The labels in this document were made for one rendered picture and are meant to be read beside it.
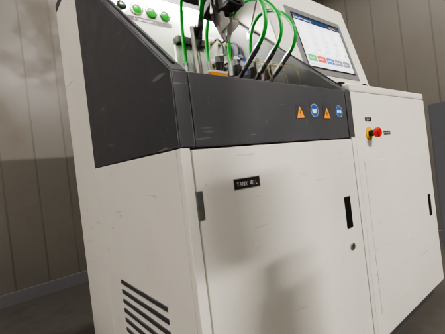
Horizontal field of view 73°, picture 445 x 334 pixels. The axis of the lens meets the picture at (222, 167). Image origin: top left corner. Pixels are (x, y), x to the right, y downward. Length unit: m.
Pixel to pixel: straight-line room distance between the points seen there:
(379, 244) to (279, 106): 0.66
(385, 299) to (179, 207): 0.91
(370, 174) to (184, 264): 0.78
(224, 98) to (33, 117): 2.01
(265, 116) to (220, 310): 0.46
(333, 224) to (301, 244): 0.16
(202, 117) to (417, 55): 2.32
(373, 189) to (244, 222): 0.63
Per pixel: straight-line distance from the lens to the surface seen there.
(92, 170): 1.18
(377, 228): 1.24
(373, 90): 1.32
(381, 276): 1.28
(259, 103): 0.77
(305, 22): 1.66
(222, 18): 1.07
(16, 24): 2.77
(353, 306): 1.13
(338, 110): 1.07
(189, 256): 0.64
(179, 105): 0.63
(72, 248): 2.59
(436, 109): 0.55
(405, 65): 2.82
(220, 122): 0.68
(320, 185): 0.94
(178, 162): 0.62
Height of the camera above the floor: 0.75
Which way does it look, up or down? level
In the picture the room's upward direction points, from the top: 7 degrees counter-clockwise
